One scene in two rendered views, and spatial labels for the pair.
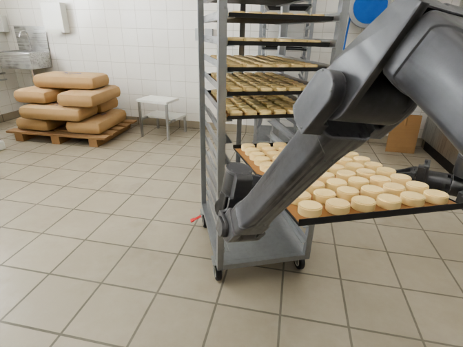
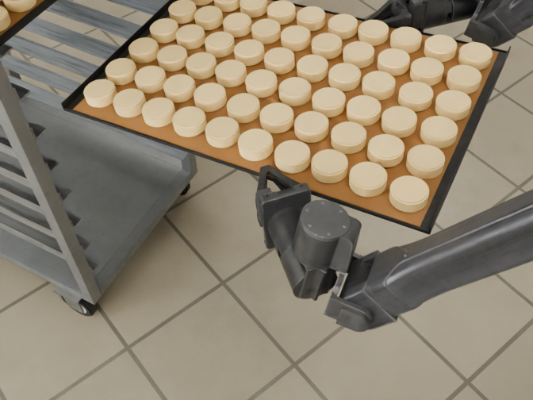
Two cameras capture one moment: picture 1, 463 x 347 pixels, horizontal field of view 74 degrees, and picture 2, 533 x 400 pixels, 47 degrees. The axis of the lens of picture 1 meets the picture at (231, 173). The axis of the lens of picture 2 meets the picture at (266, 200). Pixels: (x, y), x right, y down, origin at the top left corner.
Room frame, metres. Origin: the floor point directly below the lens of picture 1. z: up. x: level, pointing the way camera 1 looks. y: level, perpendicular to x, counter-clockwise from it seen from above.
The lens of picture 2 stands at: (0.38, 0.34, 1.47)
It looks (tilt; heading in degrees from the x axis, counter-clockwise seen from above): 52 degrees down; 310
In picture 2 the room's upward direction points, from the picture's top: straight up
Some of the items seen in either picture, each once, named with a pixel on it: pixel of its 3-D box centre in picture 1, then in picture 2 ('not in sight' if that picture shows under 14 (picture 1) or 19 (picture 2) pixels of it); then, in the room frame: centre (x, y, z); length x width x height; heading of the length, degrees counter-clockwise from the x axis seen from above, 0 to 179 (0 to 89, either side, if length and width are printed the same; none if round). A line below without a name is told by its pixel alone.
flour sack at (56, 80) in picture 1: (72, 80); not in sight; (3.66, 1.85, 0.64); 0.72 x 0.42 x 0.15; 85
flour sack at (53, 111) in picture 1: (59, 110); not in sight; (3.44, 1.95, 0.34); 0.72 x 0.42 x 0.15; 83
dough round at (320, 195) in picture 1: (324, 195); (385, 150); (0.63, -0.21, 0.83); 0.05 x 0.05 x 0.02
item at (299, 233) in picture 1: (281, 207); (88, 114); (1.57, -0.30, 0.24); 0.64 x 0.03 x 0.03; 13
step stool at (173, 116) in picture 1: (162, 116); not in sight; (3.73, 0.86, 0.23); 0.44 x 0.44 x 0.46; 71
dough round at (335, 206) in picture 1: (337, 206); (425, 161); (0.58, -0.23, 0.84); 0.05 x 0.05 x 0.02
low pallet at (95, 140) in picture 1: (76, 129); not in sight; (3.65, 1.91, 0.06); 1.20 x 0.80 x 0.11; 81
